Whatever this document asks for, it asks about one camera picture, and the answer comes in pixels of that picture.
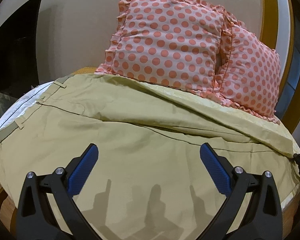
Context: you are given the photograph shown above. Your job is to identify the right polka dot pillow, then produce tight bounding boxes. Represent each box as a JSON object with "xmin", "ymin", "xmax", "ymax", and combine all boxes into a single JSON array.
[{"xmin": 213, "ymin": 10, "xmax": 281, "ymax": 124}]

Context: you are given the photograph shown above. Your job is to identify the polka dot pillow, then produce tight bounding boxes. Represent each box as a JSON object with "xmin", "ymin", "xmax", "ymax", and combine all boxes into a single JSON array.
[
  {"xmin": 213, "ymin": 10, "xmax": 281, "ymax": 124},
  {"xmin": 96, "ymin": 0, "xmax": 224, "ymax": 98}
]

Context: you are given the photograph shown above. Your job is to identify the dark television screen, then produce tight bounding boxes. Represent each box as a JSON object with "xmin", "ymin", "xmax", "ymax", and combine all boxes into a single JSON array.
[{"xmin": 0, "ymin": 0, "xmax": 42, "ymax": 98}]

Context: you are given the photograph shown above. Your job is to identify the khaki beige pants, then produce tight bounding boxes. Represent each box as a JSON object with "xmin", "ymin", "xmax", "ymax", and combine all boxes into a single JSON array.
[{"xmin": 0, "ymin": 76, "xmax": 300, "ymax": 239}]

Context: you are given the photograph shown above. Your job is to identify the wooden door frame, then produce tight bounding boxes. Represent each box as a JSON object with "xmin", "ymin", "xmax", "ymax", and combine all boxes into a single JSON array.
[{"xmin": 260, "ymin": 0, "xmax": 300, "ymax": 137}]

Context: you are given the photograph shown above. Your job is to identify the yellow patterned bed sheet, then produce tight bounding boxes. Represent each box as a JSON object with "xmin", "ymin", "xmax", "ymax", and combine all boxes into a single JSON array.
[{"xmin": 72, "ymin": 65, "xmax": 300, "ymax": 213}]

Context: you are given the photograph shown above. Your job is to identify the left polka dot pillow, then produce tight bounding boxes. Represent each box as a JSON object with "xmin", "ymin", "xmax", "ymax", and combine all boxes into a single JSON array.
[{"xmin": 96, "ymin": 0, "xmax": 224, "ymax": 98}]

